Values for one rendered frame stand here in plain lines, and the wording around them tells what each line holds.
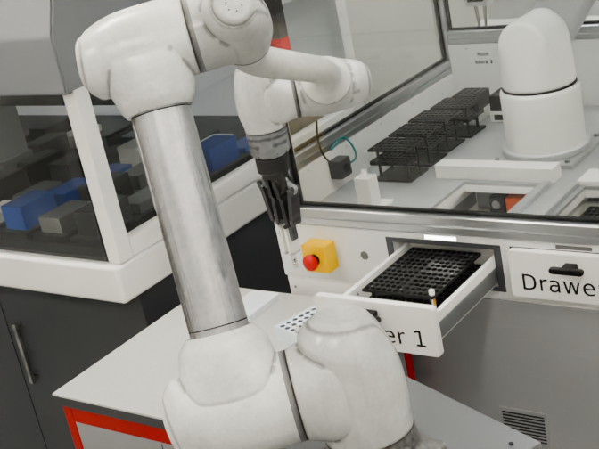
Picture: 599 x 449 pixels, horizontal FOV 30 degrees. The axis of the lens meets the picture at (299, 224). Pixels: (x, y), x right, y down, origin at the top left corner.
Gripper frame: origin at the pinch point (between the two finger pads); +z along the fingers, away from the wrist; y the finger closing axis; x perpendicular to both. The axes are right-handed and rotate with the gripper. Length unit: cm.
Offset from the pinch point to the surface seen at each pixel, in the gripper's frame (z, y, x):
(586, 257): 7, 56, 32
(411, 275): 9.7, 24.2, 12.7
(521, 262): 9, 42, 28
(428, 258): 9.6, 21.6, 20.7
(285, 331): 20.0, 1.3, -7.4
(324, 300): 7.7, 18.7, -7.8
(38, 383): 56, -104, -28
